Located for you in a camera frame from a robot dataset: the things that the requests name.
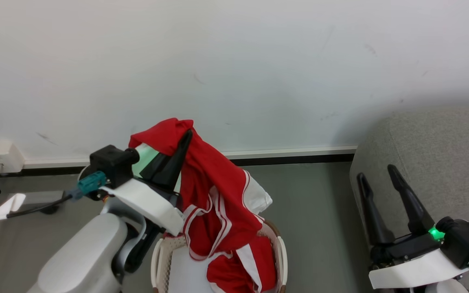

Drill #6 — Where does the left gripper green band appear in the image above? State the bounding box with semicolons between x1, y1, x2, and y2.
132;129;193;208

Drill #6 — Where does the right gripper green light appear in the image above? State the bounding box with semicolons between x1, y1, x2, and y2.
357;164;447;270

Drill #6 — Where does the red white striped sports garment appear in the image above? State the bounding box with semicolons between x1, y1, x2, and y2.
128;118;278;293

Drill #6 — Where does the white woven laundry basket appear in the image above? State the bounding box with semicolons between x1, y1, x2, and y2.
150;220;288;293

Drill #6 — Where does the white cloth in basket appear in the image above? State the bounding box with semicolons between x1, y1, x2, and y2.
169;243;219;293

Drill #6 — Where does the grey fabric sofa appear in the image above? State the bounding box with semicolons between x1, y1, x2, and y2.
349;107;469;293

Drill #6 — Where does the white and black baseboard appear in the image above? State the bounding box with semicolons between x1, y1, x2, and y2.
0;145;358;178

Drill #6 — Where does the teal left camera cable connector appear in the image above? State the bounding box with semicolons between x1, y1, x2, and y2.
66;171;108;201

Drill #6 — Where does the thin black cable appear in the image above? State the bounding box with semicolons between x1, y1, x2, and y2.
0;195;75;225

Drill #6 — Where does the white cable tag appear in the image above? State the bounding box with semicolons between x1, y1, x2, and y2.
0;193;26;223

